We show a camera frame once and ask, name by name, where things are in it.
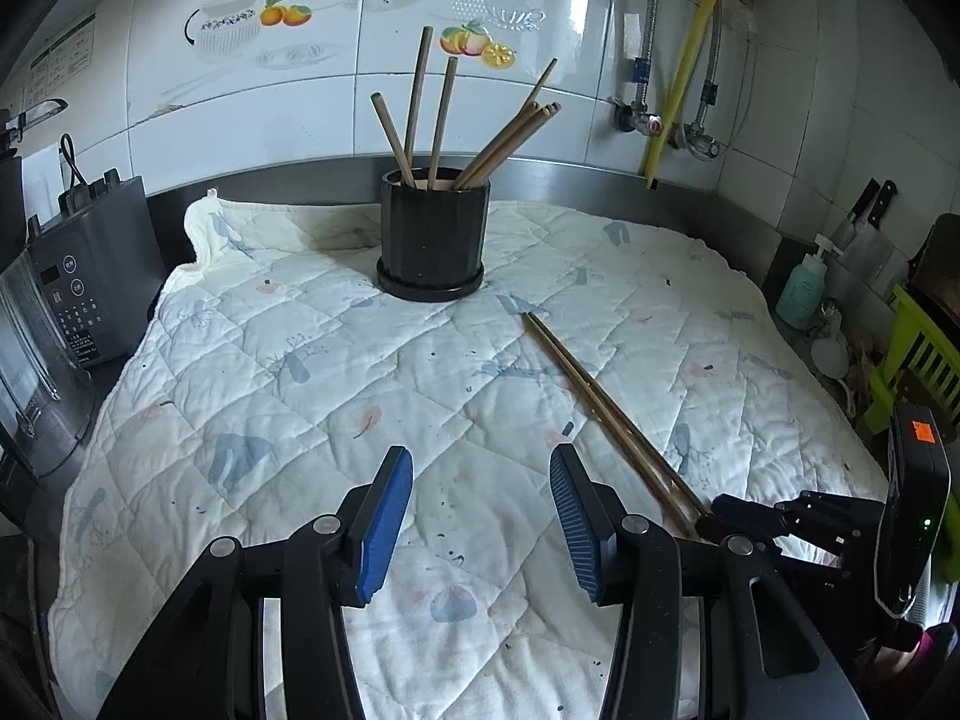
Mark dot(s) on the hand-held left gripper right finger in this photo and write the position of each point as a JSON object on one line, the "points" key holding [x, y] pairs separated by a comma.
{"points": [[574, 525]]}

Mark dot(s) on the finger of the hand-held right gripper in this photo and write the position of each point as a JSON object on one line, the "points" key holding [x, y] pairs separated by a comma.
{"points": [[757, 540], [750, 506]]}

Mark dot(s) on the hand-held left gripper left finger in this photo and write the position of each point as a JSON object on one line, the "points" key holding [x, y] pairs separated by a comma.
{"points": [[382, 532]]}

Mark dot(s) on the long brown wooden chopstick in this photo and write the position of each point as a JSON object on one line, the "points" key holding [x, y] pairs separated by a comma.
{"points": [[418, 90], [607, 418], [390, 135], [614, 412]]}

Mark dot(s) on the black ribbed utensil holder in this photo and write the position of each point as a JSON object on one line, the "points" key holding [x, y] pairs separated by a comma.
{"points": [[431, 232]]}

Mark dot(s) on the bunch of wooden chopsticks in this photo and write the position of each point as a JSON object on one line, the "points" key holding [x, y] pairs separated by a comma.
{"points": [[502, 148]]}

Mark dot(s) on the white printed quilted mat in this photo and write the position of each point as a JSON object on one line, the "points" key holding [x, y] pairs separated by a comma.
{"points": [[300, 405]]}

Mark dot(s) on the green plastic rack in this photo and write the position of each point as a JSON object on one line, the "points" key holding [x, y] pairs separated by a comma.
{"points": [[911, 345]]}

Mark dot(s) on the white round object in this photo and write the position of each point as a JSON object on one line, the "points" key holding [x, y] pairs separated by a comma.
{"points": [[829, 356]]}

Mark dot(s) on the green pump soap bottle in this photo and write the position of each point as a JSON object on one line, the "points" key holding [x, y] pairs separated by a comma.
{"points": [[801, 292]]}

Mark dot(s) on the dark wooden cutting board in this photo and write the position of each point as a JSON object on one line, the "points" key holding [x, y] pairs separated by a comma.
{"points": [[937, 255]]}

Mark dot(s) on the metal angle valve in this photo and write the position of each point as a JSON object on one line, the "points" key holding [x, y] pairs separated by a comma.
{"points": [[697, 141]]}

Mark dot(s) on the silver appliance at left edge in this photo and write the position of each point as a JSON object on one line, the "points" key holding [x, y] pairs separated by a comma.
{"points": [[30, 390]]}

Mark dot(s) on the black appliance with control panel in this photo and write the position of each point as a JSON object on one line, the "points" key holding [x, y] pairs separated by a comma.
{"points": [[97, 270]]}

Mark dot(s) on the white wall notice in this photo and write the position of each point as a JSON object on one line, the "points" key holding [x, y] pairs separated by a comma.
{"points": [[64, 60]]}

